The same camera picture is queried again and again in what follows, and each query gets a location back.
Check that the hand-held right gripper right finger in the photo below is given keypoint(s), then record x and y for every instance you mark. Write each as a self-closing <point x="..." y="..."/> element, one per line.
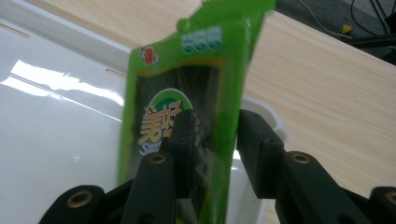
<point x="280" y="180"/>

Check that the white plastic tray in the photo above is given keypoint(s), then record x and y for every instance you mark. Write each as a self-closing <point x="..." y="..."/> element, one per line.
<point x="46" y="140"/>

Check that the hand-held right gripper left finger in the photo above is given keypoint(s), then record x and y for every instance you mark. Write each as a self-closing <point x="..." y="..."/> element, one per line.
<point x="152" y="186"/>

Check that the green snack packet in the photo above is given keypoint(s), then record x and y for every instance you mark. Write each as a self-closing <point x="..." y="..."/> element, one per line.
<point x="230" y="77"/>

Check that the black metal stand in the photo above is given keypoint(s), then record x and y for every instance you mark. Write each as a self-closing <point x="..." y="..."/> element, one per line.
<point x="373" y="41"/>

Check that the yellow tape piece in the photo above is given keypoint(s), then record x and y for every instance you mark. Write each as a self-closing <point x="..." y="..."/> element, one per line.
<point x="346" y="29"/>

